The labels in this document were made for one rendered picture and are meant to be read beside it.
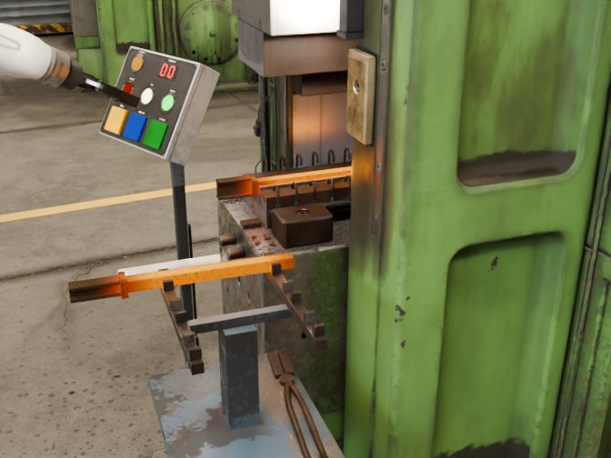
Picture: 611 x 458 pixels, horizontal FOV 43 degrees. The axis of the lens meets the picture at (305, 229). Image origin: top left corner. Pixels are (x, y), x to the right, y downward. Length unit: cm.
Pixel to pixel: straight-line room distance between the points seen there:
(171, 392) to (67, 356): 151
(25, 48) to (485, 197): 108
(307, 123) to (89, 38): 495
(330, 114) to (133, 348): 143
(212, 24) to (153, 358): 406
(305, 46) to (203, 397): 77
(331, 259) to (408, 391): 33
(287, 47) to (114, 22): 499
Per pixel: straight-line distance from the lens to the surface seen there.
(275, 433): 150
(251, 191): 182
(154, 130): 220
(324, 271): 172
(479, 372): 180
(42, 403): 288
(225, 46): 667
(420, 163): 141
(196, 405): 157
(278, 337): 176
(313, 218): 169
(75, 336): 322
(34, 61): 192
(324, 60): 172
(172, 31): 660
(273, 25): 161
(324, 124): 205
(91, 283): 146
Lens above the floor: 165
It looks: 24 degrees down
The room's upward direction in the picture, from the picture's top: straight up
